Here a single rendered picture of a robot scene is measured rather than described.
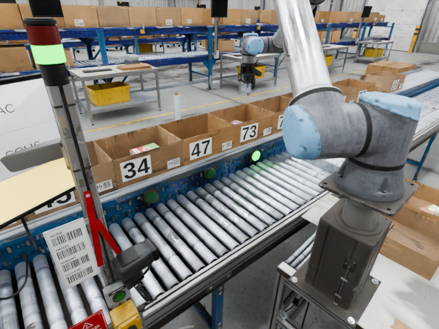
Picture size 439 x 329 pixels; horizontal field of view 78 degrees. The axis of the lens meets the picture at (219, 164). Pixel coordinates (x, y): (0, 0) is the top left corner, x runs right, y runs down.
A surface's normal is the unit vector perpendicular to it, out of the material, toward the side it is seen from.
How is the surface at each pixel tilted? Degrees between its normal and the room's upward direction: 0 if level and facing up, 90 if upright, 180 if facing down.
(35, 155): 90
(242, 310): 0
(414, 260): 91
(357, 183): 70
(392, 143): 92
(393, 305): 0
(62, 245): 90
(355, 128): 65
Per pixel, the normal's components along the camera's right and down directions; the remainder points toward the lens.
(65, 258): 0.62, 0.40
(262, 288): 0.01, -0.87
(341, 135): 0.07, 0.22
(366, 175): -0.62, 0.04
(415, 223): -0.73, 0.31
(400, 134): 0.08, 0.44
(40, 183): 0.85, 0.21
